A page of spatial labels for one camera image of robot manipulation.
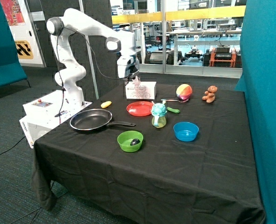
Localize green handled spoon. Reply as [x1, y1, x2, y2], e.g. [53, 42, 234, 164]
[161, 99, 189, 114]

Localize dark plum toy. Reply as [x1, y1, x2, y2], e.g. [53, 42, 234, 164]
[130, 138, 140, 146]

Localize orange black equipment rack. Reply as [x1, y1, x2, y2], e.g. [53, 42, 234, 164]
[209, 45, 236, 68]

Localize red plastic plate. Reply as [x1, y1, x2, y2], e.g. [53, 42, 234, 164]
[126, 101, 153, 117]

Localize red wall poster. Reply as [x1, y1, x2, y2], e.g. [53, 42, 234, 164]
[0, 0, 26, 27]

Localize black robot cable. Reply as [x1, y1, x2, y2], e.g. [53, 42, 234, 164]
[54, 27, 129, 118]

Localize turtle lid sippy cup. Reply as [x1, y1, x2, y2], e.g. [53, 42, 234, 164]
[151, 100, 167, 128]

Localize multicolour soft ball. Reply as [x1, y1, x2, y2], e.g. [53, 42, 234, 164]
[176, 84, 193, 100]

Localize brown teddy bear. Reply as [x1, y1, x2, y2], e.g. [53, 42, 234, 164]
[202, 85, 218, 104]

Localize black tablecloth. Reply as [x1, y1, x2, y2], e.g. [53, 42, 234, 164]
[31, 85, 266, 224]

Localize white lab workbench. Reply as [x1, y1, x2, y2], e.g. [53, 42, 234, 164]
[170, 28, 242, 66]

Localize teal sofa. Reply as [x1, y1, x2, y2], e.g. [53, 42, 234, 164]
[0, 3, 27, 87]

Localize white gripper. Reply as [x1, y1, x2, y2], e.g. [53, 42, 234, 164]
[117, 55, 139, 80]

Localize white patterned tissue box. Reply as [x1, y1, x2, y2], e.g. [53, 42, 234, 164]
[125, 82, 157, 100]

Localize teal partition wall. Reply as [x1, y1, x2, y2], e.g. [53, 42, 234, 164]
[236, 0, 276, 224]

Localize blue plastic bowl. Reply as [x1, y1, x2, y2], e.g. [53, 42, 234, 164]
[173, 122, 199, 142]

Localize green plastic bowl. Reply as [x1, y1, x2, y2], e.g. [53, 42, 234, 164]
[117, 131, 144, 153]

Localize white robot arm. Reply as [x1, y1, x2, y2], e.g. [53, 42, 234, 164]
[47, 8, 139, 108]

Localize yellow black warning sign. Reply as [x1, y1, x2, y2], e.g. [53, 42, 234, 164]
[15, 40, 34, 60]

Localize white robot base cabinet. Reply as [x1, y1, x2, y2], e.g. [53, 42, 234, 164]
[20, 90, 91, 148]

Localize white paper tissue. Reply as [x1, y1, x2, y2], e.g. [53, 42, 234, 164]
[132, 77, 140, 88]

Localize black frying pan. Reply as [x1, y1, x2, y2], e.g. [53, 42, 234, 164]
[69, 109, 136, 131]

